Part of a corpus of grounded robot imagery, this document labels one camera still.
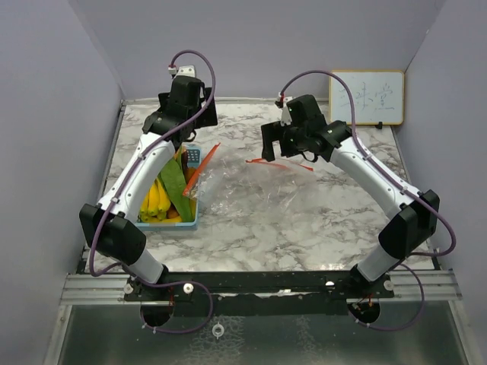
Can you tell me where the clear zip bag on table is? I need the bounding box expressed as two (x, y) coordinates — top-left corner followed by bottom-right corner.
(183, 143), (226, 205)

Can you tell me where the small framed whiteboard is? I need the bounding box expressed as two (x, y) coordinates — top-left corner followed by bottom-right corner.
(329, 70), (405, 125)

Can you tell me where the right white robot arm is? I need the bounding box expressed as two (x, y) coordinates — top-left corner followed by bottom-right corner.
(261, 94), (440, 297)

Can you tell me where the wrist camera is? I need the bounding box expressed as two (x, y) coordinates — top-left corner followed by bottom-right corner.
(275, 96), (293, 126)
(168, 65), (197, 78)

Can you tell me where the clear zip bag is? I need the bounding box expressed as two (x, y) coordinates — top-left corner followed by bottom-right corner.
(183, 143), (226, 205)
(199, 154), (319, 223)

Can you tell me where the blue perforated plastic basket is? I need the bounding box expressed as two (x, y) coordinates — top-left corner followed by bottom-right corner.
(136, 145), (202, 231)

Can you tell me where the green leafy vegetable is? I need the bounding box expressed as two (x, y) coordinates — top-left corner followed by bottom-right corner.
(159, 158), (194, 223)

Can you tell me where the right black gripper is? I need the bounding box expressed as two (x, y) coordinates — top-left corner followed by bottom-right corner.
(261, 119), (307, 162)

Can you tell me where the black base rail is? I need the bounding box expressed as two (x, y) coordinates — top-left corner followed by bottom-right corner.
(124, 271), (394, 317)

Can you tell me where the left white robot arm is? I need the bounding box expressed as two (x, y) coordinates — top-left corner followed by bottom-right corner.
(79, 75), (218, 300)

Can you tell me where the single yellow banana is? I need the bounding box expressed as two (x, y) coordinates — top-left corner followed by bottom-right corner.
(189, 199), (197, 220)

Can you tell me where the yellow banana bunch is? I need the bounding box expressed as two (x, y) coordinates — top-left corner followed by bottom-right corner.
(138, 179), (171, 223)

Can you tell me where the small orange fruit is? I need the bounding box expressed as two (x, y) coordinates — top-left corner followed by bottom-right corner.
(184, 167), (196, 183)

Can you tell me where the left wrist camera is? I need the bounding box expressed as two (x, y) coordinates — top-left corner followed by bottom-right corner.
(168, 65), (197, 78)

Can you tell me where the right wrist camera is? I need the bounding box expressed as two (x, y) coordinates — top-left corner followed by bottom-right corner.
(275, 96), (293, 126)

